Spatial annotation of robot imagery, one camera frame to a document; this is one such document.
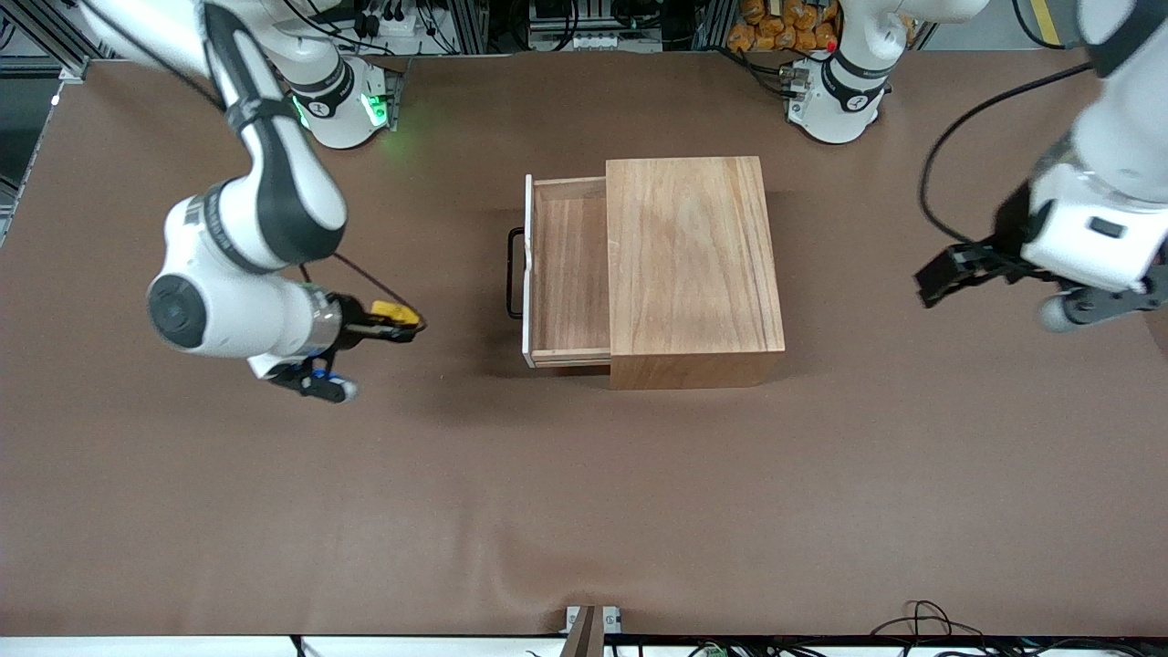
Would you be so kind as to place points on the metal table edge bracket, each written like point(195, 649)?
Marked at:
point(611, 620)

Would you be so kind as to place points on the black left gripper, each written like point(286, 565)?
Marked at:
point(996, 255)

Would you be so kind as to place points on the wooden drawer cabinet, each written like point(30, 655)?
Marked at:
point(693, 265)

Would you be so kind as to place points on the bag of orange items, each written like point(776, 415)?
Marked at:
point(776, 27)

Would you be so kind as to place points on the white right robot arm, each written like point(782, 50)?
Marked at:
point(274, 201)

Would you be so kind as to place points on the aluminium frame extrusion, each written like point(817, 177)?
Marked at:
point(64, 55)

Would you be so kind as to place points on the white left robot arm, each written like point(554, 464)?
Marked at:
point(1122, 128)

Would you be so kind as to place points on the yellow cube block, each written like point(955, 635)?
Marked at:
point(397, 312)

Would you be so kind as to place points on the brown table cover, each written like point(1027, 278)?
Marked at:
point(456, 502)

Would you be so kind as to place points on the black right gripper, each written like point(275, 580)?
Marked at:
point(354, 329)

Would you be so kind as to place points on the white power strip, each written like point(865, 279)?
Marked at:
point(383, 23)

